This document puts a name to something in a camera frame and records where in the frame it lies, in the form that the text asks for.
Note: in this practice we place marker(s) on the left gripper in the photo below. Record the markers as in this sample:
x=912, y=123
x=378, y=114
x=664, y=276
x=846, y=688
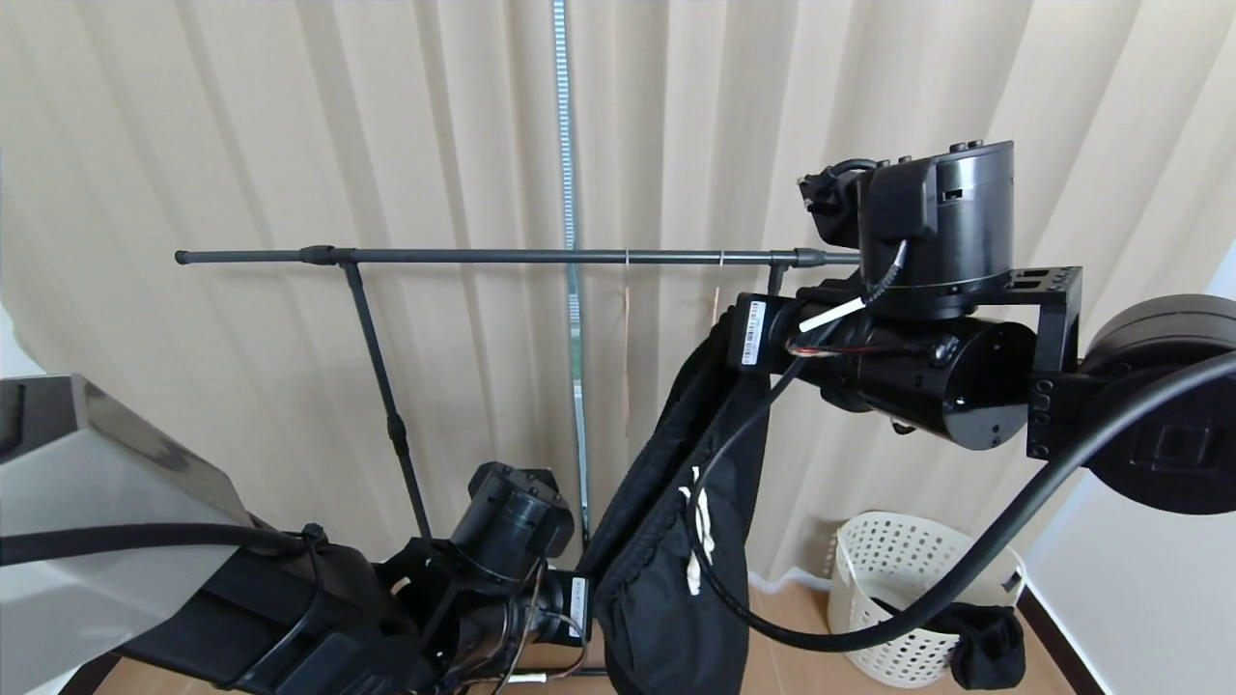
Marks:
x=531, y=613

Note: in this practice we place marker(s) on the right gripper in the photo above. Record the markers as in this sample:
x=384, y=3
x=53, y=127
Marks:
x=927, y=386

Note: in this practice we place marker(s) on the black garment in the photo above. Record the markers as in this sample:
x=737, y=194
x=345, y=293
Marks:
x=666, y=579
x=990, y=647

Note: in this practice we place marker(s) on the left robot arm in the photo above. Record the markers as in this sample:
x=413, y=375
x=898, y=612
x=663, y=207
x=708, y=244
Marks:
x=97, y=531

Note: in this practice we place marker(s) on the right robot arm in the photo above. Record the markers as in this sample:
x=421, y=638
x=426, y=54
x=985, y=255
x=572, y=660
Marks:
x=966, y=222

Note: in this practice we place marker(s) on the white laundry basket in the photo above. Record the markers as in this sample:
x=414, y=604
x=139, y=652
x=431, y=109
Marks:
x=898, y=560

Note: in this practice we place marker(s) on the pink clothes hanger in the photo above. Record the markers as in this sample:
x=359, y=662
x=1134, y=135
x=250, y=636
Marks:
x=716, y=299
x=626, y=386

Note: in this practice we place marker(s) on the black clothes rack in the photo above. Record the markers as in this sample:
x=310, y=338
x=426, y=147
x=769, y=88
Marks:
x=435, y=256

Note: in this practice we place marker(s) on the beige curtain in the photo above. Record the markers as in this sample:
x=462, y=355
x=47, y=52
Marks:
x=290, y=145

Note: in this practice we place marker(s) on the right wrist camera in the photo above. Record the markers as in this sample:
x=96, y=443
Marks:
x=835, y=203

